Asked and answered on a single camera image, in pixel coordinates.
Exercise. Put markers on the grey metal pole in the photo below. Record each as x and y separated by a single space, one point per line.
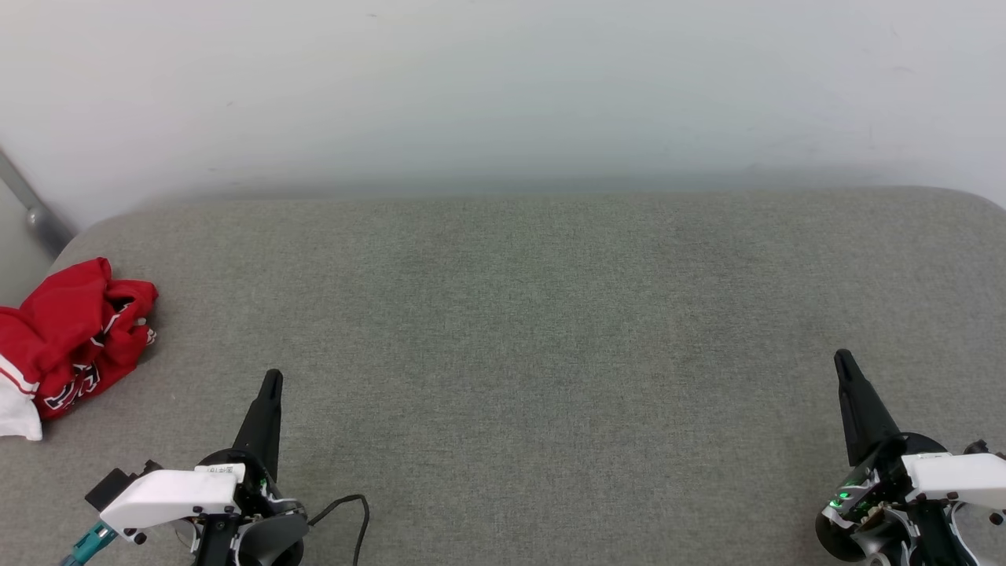
35 216

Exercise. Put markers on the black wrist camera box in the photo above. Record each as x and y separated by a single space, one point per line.
106 487
977 447

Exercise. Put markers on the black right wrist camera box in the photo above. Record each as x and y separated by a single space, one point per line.
977 447

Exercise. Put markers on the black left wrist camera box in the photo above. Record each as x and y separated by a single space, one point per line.
106 487

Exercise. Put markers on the teal left camera connector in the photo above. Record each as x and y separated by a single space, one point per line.
90 542

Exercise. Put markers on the grey fabric sofa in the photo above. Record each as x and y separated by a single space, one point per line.
503 354

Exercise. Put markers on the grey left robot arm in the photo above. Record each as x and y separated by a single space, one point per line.
271 542

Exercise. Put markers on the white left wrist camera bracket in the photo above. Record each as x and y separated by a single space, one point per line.
173 491

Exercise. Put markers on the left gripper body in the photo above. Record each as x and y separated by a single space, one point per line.
271 495

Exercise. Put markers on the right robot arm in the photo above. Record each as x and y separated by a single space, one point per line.
935 534

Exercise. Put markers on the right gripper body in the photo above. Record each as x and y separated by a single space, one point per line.
860 503

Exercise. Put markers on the red and white shirt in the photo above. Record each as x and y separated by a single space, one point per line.
71 330

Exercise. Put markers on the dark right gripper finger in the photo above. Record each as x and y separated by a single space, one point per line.
863 417

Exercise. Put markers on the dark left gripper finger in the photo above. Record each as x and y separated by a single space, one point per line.
263 428

